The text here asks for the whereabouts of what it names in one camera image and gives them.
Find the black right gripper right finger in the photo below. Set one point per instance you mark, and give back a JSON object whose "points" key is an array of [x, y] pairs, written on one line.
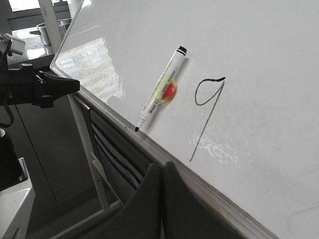
{"points": [[186, 217]]}

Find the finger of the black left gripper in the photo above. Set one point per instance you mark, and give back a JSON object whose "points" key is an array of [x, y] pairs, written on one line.
{"points": [[54, 86]]}

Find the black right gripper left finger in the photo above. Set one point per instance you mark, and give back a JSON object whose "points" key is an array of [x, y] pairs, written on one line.
{"points": [[139, 218]]}

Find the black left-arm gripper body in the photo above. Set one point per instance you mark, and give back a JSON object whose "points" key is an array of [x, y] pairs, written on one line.
{"points": [[25, 86]]}

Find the red round magnet with tape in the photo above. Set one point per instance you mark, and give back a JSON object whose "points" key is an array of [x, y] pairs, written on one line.
{"points": [[169, 92]]}

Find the white black-tipped whiteboard marker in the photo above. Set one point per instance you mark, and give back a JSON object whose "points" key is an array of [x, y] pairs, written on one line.
{"points": [[170, 71]]}

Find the white whiteboard stand leg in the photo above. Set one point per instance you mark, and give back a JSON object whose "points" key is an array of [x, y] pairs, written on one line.
{"points": [[97, 172]]}

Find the white box on gripper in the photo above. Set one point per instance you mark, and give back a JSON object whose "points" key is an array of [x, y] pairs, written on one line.
{"points": [[13, 44]]}

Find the metal pot in background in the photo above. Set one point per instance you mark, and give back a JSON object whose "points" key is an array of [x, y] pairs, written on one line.
{"points": [[41, 30]]}

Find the dark grey cabinet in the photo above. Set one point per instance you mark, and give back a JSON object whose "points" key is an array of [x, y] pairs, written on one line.
{"points": [[49, 144]]}

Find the white whiteboard with aluminium frame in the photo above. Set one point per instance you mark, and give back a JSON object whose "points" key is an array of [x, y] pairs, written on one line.
{"points": [[245, 116]]}

